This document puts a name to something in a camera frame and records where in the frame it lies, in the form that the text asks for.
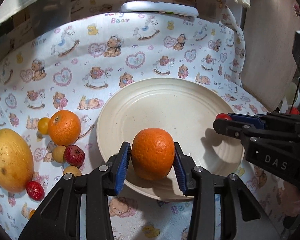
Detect red cherry tomato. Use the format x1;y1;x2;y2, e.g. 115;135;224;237
26;181;45;202
215;113;232;120

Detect small tan longan fruit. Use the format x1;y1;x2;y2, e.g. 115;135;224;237
63;166;82;177

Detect cream round plate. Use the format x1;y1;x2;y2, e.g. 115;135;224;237
96;77;245;203

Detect dark red strawberry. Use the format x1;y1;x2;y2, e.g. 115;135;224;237
64;145;85;168

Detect small yellow fruit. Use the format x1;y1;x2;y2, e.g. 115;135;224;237
52;145;66;164

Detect large yellow pomelo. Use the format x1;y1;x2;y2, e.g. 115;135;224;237
0;128;34;193

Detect orange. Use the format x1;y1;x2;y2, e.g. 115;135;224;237
131;128;175;181
48;110;81;146

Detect small yellow tomato back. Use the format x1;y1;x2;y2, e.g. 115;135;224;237
37;117;50;135

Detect person's right hand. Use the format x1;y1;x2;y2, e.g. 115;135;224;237
281;181;300;217

